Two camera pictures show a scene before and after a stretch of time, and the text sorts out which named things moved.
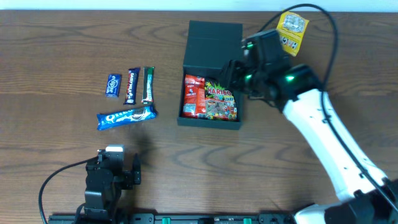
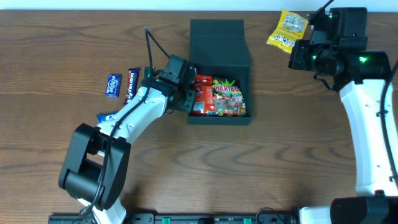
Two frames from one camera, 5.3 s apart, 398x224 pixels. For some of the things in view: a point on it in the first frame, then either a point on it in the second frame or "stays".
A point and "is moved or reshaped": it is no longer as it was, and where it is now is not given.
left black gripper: (130, 181) -> (188, 106)
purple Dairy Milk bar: (132, 86) stays
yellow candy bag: (291, 28) stays
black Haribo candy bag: (220, 104) is moved or reshaped
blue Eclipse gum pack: (113, 85) stays
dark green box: (209, 46) is moved or reshaped
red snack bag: (194, 99) is moved or reshaped
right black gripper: (232, 76) -> (298, 55)
